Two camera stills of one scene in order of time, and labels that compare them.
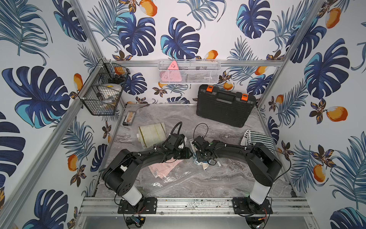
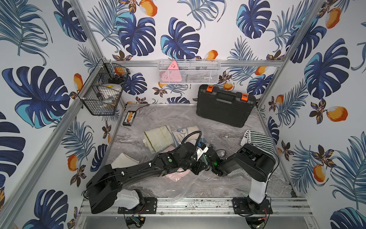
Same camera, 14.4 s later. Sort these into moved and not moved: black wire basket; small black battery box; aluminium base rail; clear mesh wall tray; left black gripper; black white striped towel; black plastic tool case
Moved: left black gripper
Not moved: aluminium base rail; black plastic tool case; clear mesh wall tray; black white striped towel; small black battery box; black wire basket
